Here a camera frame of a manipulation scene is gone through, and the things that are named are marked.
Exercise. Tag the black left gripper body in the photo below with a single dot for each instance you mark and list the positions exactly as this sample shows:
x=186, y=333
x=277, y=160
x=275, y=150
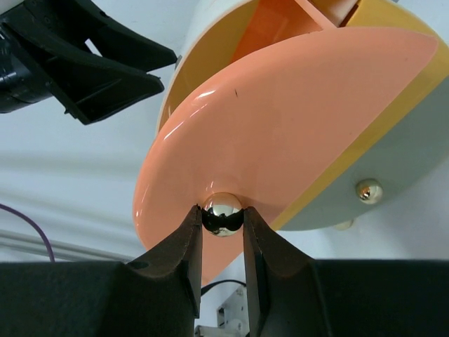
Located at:
x=25, y=79

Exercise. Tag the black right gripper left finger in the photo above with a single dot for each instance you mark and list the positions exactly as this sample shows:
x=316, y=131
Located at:
x=157, y=294

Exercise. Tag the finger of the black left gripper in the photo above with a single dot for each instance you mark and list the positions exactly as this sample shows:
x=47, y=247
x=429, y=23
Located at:
x=90, y=87
x=79, y=21

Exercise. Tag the cylindrical beige drawer container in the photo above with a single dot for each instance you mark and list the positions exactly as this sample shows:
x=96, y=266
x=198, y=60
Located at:
x=312, y=112

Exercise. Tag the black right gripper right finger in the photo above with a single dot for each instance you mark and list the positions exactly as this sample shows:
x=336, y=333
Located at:
x=291, y=294

